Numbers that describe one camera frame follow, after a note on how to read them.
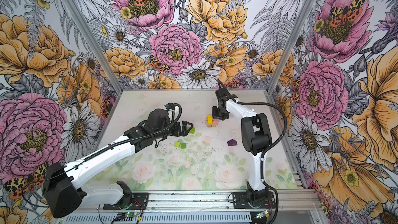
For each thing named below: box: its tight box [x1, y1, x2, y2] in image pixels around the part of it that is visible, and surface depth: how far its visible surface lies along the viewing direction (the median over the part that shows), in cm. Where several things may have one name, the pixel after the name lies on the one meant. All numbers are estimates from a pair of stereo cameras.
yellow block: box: [207, 114, 213, 124], surface depth 102 cm
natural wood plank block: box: [206, 123, 218, 129], surface depth 102 cm
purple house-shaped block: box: [226, 138, 238, 147], surface depth 96 cm
